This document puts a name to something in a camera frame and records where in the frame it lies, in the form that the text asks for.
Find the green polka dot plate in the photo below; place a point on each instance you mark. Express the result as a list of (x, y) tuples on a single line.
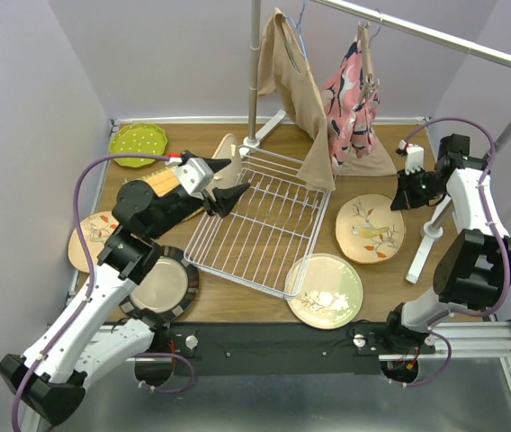
[(141, 138)]

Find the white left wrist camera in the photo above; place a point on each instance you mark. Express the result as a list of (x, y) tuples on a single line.
[(193, 173)]

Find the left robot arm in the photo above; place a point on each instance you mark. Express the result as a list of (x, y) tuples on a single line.
[(53, 375)]

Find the cream green floral plate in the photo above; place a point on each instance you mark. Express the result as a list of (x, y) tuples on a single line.
[(331, 292)]

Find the pink patterned hanging garment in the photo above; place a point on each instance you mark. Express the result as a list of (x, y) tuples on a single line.
[(350, 107)]

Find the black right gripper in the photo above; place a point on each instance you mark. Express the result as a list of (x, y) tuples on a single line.
[(405, 199)]

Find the white wire dish rack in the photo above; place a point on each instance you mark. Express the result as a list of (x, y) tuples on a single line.
[(268, 238)]

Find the wooden clip hanger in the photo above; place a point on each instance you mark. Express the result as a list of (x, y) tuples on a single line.
[(370, 82)]

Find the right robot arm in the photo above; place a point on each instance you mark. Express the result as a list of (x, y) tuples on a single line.
[(474, 276)]

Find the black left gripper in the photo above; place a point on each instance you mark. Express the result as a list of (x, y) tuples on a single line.
[(228, 197)]

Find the beige hanging shirt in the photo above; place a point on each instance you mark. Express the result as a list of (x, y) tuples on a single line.
[(283, 70)]

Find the blue wire hanger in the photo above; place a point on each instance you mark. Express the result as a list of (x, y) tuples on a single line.
[(297, 26)]

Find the black rimmed silver plate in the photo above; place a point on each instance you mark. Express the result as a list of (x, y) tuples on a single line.
[(167, 291)]

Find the yellow woven placemat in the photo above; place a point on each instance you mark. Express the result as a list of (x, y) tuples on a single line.
[(162, 181)]

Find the beige plate orange leaves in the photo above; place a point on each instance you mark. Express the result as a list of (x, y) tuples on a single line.
[(96, 229)]

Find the bird pattern beige plate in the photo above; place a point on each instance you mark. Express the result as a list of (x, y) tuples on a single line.
[(368, 231)]

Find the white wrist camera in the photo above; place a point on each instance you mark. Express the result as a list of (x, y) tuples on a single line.
[(414, 156), (193, 173)]

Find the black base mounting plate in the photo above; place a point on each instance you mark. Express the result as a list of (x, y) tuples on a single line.
[(266, 349)]

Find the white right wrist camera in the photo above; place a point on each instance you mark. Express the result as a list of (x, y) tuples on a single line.
[(414, 156)]

